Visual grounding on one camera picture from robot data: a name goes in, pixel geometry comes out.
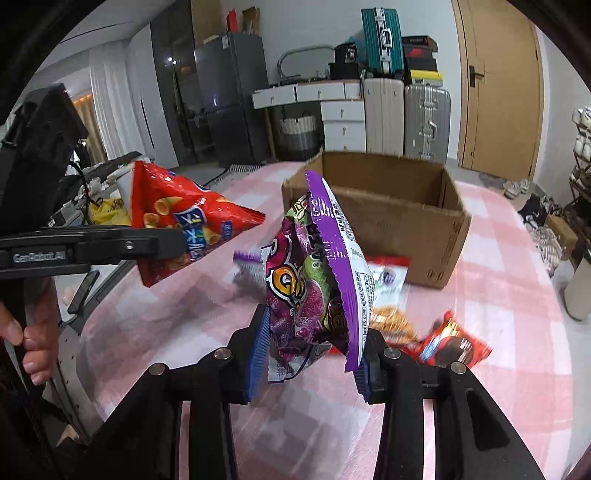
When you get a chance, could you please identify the white red-trimmed noodle snack packet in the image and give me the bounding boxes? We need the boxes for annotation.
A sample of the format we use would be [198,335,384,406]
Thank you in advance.
[366,256,419,348]

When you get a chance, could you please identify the wooden door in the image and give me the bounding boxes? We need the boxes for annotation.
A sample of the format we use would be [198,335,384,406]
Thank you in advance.
[452,0,546,179]

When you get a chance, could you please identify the small brown carton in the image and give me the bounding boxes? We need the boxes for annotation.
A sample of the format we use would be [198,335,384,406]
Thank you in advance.
[544,214,581,253]

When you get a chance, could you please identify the silver suitcase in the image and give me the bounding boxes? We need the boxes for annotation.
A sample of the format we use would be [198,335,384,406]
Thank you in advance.
[403,83,452,163]

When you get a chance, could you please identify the white dotted rug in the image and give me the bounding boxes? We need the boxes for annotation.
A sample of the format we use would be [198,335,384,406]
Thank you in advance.
[216,161,279,186]

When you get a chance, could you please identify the flat brown cardboard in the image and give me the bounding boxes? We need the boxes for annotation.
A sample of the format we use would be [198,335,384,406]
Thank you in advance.
[242,6,262,36]

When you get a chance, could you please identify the pink plaid cloth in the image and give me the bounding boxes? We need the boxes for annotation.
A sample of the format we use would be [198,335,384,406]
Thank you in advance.
[76,161,578,480]

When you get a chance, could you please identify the cream suitcase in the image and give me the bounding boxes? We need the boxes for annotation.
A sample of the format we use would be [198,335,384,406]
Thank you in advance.
[362,78,406,156]

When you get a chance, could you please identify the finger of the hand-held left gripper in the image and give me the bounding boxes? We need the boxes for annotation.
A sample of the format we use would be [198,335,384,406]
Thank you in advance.
[75,225,188,267]

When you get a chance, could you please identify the oval mirror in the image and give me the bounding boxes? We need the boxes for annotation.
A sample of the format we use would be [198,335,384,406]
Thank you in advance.
[276,44,336,86]

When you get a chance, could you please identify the grey refrigerator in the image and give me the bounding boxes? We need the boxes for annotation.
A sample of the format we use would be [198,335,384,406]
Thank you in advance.
[193,32,271,168]

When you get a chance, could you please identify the red cone snack bag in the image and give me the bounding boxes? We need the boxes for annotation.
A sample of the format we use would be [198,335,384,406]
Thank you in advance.
[130,161,267,288]

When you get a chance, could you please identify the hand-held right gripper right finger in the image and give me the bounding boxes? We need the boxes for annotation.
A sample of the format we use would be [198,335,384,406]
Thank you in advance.
[352,329,546,480]

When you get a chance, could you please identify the purple and green snack packet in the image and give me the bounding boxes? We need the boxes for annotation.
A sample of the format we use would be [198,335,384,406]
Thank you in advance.
[265,169,375,385]

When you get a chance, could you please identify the black storage box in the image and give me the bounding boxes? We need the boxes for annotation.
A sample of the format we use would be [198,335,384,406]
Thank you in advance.
[328,62,366,80]

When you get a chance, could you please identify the small red snack packet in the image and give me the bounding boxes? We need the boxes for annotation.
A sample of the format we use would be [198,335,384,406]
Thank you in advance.
[401,310,493,368]

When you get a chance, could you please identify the teal suitcase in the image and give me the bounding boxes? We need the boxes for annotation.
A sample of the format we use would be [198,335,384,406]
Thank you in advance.
[361,6,405,79]

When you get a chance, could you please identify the wooden shoe rack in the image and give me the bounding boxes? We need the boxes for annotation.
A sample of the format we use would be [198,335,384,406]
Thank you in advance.
[567,106,591,223]

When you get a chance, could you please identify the black printed paper bag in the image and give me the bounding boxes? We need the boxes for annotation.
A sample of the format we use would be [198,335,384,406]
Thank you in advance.
[333,42,361,66]

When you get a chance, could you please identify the white trash bin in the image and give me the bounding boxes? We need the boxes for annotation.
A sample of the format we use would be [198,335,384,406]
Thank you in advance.
[560,262,591,322]

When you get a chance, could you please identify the white mesh shoes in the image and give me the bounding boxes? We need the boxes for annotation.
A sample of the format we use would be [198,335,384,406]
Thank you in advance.
[528,226,565,274]

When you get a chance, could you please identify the brown cardboard box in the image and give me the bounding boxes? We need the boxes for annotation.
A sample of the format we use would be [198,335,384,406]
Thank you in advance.
[281,150,472,289]

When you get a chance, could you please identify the white curtain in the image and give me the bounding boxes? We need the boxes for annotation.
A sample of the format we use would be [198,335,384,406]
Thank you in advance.
[89,43,160,172]

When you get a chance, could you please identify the yellow plastic bag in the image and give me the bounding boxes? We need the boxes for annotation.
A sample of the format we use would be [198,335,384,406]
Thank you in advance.
[87,196,133,227]

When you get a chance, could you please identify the dark shoes heap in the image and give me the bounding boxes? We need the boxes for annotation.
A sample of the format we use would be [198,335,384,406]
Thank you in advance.
[516,193,560,228]

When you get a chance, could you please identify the dark glass cabinet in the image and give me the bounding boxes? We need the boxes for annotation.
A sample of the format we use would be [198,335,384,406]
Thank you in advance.
[150,0,204,161]

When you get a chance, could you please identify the woven laundry basket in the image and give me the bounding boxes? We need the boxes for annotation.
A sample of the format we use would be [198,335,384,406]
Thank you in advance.
[279,113,320,149]

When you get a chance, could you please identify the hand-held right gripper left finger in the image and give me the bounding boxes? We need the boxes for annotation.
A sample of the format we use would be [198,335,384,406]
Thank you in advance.
[87,304,272,480]

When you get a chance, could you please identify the white sneakers pair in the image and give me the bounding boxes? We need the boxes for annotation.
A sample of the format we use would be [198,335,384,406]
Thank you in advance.
[503,177,532,200]

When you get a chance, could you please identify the white desk with drawers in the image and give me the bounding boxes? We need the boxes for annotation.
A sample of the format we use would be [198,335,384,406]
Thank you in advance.
[251,79,368,154]

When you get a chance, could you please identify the person's left hand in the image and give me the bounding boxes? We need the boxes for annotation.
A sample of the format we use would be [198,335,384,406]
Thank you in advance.
[0,276,62,385]

